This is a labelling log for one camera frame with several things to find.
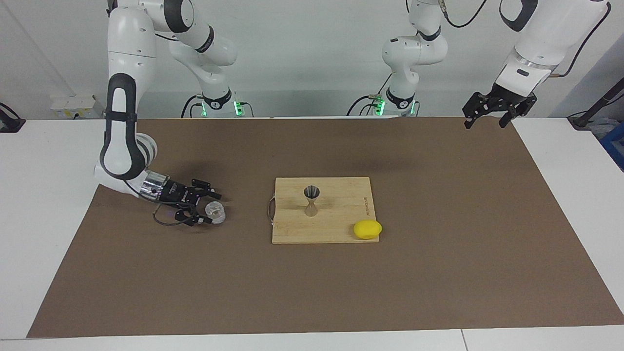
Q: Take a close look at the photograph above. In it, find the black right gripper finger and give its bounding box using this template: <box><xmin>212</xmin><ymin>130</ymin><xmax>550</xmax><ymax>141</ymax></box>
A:
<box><xmin>191</xmin><ymin>179</ymin><xmax>223</xmax><ymax>201</ymax></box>
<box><xmin>174</xmin><ymin>207</ymin><xmax>214</xmax><ymax>228</ymax></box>

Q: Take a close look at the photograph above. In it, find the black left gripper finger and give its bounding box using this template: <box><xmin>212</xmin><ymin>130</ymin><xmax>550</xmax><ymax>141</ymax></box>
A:
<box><xmin>463</xmin><ymin>92</ymin><xmax>491</xmax><ymax>130</ymax></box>
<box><xmin>498</xmin><ymin>96</ymin><xmax>537</xmax><ymax>129</ymax></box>

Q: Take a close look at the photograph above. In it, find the clear glass cup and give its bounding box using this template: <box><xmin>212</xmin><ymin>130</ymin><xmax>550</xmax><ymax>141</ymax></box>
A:
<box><xmin>205</xmin><ymin>201</ymin><xmax>227</xmax><ymax>224</ymax></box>

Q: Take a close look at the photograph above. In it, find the steel double jigger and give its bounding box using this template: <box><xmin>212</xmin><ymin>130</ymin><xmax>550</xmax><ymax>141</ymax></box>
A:
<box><xmin>304</xmin><ymin>185</ymin><xmax>321</xmax><ymax>217</ymax></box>

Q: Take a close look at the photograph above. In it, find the crumpled clear plastic bag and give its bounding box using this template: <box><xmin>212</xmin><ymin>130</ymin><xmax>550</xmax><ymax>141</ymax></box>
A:
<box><xmin>587</xmin><ymin>117</ymin><xmax>616</xmax><ymax>139</ymax></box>

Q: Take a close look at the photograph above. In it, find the black angled stand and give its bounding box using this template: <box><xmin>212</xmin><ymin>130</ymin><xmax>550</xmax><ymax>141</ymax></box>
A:
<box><xmin>568</xmin><ymin>77</ymin><xmax>624</xmax><ymax>128</ymax></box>

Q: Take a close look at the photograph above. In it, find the blue box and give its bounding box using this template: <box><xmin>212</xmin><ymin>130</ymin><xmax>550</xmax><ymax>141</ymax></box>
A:
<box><xmin>600</xmin><ymin>122</ymin><xmax>624</xmax><ymax>171</ymax></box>

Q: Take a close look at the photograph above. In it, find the wooden cutting board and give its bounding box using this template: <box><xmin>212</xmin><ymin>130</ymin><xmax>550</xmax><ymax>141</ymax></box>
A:
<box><xmin>267</xmin><ymin>176</ymin><xmax>381</xmax><ymax>244</ymax></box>

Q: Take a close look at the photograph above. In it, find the brown table mat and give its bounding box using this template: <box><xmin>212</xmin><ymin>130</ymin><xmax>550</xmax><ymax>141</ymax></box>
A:
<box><xmin>27</xmin><ymin>116</ymin><xmax>624</xmax><ymax>338</ymax></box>

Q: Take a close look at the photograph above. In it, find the yellow lemon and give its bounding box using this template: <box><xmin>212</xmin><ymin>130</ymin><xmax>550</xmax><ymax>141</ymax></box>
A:
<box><xmin>353</xmin><ymin>220</ymin><xmax>383</xmax><ymax>240</ymax></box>

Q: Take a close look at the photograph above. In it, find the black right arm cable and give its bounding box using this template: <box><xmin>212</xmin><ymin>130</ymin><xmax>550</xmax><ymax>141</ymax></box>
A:
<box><xmin>153</xmin><ymin>205</ymin><xmax>193</xmax><ymax>228</ymax></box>

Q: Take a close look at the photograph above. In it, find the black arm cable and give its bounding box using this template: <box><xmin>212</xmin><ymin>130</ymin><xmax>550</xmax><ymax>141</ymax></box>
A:
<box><xmin>153</xmin><ymin>205</ymin><xmax>193</xmax><ymax>228</ymax></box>
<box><xmin>441</xmin><ymin>0</ymin><xmax>612</xmax><ymax>78</ymax></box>

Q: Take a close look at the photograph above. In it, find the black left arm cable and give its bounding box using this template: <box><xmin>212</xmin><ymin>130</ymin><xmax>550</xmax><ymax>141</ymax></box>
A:
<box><xmin>441</xmin><ymin>0</ymin><xmax>612</xmax><ymax>78</ymax></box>

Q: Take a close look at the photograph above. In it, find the black right base cable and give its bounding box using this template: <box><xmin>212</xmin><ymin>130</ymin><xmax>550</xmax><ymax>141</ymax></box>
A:
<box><xmin>180</xmin><ymin>94</ymin><xmax>205</xmax><ymax>118</ymax></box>

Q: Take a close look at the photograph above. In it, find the black base cable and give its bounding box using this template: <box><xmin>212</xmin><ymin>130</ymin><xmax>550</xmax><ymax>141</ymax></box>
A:
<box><xmin>347</xmin><ymin>71</ymin><xmax>393</xmax><ymax>117</ymax></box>
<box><xmin>180</xmin><ymin>94</ymin><xmax>205</xmax><ymax>118</ymax></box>

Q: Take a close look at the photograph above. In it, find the black left base cable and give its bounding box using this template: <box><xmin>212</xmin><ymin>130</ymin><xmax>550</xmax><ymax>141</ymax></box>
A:
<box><xmin>347</xmin><ymin>71</ymin><xmax>393</xmax><ymax>117</ymax></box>

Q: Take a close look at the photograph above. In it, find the white wall socket box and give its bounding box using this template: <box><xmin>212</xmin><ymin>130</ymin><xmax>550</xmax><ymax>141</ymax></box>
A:
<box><xmin>50</xmin><ymin>95</ymin><xmax>104</xmax><ymax>119</ymax></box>

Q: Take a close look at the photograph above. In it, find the black clamp mount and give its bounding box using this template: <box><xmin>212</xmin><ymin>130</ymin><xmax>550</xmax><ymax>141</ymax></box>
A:
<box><xmin>0</xmin><ymin>102</ymin><xmax>26</xmax><ymax>133</ymax></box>

